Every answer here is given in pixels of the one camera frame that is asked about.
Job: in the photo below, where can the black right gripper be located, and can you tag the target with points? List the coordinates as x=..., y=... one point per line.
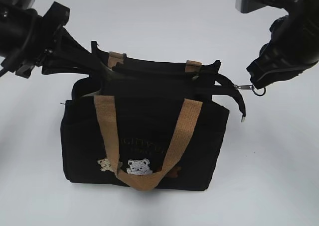
x=280, y=61

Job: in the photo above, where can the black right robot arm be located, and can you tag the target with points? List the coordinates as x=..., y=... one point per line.
x=190, y=83

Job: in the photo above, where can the black canvas tote bag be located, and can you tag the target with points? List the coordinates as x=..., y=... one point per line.
x=140, y=145

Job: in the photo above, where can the silver zipper pull clasp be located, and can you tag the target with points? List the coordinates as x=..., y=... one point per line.
x=245, y=87

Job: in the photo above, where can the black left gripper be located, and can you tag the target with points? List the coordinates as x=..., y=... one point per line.
x=72, y=58

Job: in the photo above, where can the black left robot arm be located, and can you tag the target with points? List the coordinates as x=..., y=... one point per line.
x=14, y=25

